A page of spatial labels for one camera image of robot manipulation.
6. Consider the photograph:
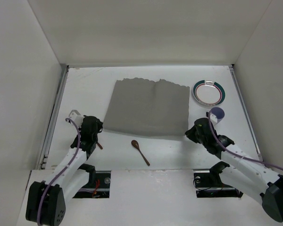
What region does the purple plastic cup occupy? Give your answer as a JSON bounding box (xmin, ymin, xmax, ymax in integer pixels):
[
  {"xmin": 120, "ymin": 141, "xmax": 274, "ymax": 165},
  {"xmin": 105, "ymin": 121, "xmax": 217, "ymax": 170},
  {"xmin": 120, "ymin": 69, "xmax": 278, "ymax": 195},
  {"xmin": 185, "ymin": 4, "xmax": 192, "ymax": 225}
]
[{"xmin": 209, "ymin": 107, "xmax": 225, "ymax": 126}]

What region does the white plate green rim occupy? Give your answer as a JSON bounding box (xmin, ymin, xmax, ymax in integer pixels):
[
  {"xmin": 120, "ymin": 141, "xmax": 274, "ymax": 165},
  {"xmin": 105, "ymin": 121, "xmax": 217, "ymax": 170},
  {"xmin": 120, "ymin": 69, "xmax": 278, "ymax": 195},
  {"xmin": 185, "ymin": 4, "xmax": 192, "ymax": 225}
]
[{"xmin": 191, "ymin": 80, "xmax": 226, "ymax": 107}]

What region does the brown wooden spoon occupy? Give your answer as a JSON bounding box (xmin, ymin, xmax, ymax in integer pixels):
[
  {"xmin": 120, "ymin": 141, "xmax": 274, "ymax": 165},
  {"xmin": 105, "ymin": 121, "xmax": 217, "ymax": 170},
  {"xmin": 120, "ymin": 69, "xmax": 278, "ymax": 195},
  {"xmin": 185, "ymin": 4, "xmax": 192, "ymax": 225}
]
[{"xmin": 131, "ymin": 140, "xmax": 150, "ymax": 166}]

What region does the grey cloth placemat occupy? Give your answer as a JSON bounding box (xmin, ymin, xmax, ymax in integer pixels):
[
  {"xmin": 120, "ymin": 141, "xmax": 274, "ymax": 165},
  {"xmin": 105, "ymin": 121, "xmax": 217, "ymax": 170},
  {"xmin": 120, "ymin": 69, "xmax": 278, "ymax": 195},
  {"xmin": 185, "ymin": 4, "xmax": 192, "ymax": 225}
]
[{"xmin": 103, "ymin": 78, "xmax": 190, "ymax": 137}]

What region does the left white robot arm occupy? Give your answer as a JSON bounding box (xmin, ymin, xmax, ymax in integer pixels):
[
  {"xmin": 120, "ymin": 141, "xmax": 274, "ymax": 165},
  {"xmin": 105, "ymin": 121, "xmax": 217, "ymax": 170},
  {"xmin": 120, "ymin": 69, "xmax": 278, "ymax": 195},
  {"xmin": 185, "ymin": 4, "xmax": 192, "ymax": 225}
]
[{"xmin": 25, "ymin": 115, "xmax": 103, "ymax": 226}]

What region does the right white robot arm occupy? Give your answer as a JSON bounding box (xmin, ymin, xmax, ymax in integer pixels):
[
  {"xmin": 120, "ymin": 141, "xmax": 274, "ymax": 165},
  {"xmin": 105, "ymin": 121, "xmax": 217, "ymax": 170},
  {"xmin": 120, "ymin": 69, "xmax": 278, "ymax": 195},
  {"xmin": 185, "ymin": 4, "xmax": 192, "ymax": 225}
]
[{"xmin": 185, "ymin": 118, "xmax": 283, "ymax": 222}]

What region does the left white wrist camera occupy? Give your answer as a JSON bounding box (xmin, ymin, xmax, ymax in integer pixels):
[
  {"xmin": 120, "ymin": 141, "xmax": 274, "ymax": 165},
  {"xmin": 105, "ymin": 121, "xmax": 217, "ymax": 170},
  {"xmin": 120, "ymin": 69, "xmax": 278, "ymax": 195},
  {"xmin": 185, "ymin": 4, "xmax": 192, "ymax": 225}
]
[{"xmin": 68, "ymin": 109, "xmax": 84, "ymax": 127}]

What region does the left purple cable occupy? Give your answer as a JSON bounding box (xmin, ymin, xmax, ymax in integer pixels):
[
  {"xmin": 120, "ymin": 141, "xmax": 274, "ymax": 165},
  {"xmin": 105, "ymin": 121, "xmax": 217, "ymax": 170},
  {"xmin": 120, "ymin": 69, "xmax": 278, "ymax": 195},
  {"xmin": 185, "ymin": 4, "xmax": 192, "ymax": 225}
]
[{"xmin": 36, "ymin": 117, "xmax": 83, "ymax": 225}]

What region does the left aluminium table rail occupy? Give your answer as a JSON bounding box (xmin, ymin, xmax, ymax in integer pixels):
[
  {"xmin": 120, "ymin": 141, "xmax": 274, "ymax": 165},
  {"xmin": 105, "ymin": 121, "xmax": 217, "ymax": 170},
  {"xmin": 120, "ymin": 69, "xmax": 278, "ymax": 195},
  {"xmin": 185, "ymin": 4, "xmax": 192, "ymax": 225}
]
[{"xmin": 35, "ymin": 64, "xmax": 69, "ymax": 170}]

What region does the aluminium table rail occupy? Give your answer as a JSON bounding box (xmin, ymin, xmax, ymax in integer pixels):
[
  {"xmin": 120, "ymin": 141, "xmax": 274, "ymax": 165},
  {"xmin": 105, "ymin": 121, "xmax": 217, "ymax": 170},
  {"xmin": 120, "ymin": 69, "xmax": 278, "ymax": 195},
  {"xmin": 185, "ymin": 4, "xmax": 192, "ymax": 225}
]
[
  {"xmin": 35, "ymin": 64, "xmax": 69, "ymax": 170},
  {"xmin": 228, "ymin": 65, "xmax": 263, "ymax": 161}
]

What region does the right aluminium table rail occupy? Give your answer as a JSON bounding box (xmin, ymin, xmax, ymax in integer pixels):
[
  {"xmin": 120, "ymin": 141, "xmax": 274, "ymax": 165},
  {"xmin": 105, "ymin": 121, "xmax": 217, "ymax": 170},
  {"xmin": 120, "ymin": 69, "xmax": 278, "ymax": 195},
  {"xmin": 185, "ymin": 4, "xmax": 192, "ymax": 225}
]
[{"xmin": 228, "ymin": 65, "xmax": 263, "ymax": 161}]

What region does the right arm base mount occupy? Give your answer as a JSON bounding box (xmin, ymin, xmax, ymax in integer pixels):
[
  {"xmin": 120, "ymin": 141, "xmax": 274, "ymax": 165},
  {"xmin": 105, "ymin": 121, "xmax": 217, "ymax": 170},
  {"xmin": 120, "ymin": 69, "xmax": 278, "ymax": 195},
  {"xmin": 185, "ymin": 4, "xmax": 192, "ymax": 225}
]
[{"xmin": 193, "ymin": 161, "xmax": 243, "ymax": 198}]

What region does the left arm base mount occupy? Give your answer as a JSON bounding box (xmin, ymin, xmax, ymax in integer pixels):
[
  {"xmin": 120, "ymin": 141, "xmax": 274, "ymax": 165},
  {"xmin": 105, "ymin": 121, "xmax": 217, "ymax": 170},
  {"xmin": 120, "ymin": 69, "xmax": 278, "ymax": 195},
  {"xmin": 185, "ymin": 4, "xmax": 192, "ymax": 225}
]
[{"xmin": 73, "ymin": 164, "xmax": 111, "ymax": 199}]

